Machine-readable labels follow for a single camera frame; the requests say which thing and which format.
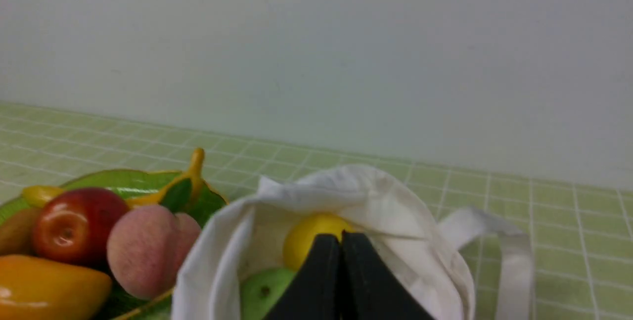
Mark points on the green leaf-shaped glass plate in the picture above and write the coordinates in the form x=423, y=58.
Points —
x=131, y=183

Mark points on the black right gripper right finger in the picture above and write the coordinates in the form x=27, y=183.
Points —
x=368, y=289

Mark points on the green fruit in bag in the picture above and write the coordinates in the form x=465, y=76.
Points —
x=260, y=292

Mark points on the orange mango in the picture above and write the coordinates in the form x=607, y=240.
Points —
x=32, y=288

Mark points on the green checkered tablecloth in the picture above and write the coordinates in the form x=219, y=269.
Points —
x=581, y=234

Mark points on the brown kiwi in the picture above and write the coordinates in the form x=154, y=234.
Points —
x=16, y=233

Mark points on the red apple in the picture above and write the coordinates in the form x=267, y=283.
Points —
x=74, y=227

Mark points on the pink peach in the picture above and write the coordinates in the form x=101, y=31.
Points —
x=147, y=247

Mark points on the white cloth tote bag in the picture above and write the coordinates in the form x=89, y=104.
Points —
x=247, y=236

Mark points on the yellow lemon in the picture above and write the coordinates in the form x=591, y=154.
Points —
x=299, y=239

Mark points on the yellow banana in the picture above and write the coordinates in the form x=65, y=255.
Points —
x=180, y=194

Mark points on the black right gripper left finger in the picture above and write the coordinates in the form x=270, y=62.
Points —
x=312, y=293

